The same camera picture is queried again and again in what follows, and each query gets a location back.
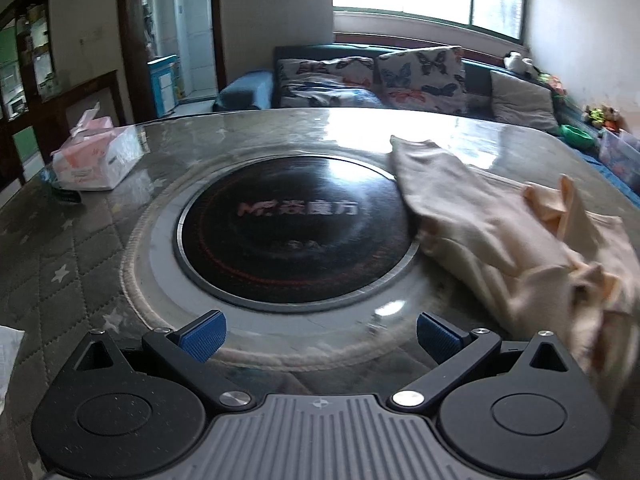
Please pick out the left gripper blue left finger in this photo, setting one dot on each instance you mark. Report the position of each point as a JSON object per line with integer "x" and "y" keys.
{"x": 181, "y": 356}

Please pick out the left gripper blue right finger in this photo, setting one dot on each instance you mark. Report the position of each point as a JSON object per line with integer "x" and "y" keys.
{"x": 459, "y": 355}

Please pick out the cream beige sweatshirt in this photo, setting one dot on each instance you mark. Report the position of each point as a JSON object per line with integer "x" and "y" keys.
{"x": 534, "y": 256}

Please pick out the black round induction cooktop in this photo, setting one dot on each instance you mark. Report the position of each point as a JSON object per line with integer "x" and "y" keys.
{"x": 307, "y": 232}

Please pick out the pink tissue pack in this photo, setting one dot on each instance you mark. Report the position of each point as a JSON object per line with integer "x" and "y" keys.
{"x": 98, "y": 155}

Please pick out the green bowl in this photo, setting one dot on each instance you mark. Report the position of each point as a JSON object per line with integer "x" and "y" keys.
{"x": 577, "y": 138}

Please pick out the clear plastic storage box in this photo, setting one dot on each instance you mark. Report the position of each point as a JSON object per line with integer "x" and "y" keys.
{"x": 620, "y": 153}

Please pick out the grey plain cushion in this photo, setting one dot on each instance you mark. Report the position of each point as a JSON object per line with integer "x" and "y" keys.
{"x": 519, "y": 102}

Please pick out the blue sofa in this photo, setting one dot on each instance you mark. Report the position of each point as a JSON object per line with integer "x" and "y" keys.
{"x": 259, "y": 90}

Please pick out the dark wooden side table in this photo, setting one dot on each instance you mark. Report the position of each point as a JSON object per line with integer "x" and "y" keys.
{"x": 58, "y": 115}

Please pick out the butterfly pillow upright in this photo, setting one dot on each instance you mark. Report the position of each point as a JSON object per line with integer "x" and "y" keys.
{"x": 427, "y": 79}

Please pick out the colourful plush toys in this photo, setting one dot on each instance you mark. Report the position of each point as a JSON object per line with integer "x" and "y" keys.
{"x": 602, "y": 117}

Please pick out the blue small cabinet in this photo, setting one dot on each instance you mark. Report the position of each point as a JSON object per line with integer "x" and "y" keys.
{"x": 161, "y": 72}

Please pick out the butterfly pillow lying flat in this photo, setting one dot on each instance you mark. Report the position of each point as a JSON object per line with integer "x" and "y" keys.
{"x": 340, "y": 82}

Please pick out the panda plush toy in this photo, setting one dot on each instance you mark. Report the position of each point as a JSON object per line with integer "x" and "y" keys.
{"x": 518, "y": 64}

